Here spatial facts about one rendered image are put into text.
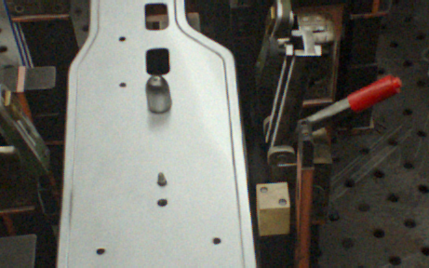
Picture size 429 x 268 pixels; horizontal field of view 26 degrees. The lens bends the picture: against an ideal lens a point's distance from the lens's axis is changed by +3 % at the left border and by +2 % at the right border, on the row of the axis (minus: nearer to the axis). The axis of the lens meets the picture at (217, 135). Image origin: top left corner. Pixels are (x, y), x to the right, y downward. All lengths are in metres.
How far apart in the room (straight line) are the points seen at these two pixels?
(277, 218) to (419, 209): 0.48
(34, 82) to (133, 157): 0.20
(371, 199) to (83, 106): 0.50
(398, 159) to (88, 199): 0.59
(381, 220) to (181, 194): 0.44
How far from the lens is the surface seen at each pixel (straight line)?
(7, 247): 1.09
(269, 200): 0.98
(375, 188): 1.46
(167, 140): 1.13
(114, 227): 1.06
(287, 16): 1.12
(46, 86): 1.23
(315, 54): 0.92
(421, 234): 1.42
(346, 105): 1.00
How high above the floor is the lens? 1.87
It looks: 50 degrees down
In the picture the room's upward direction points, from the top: 4 degrees counter-clockwise
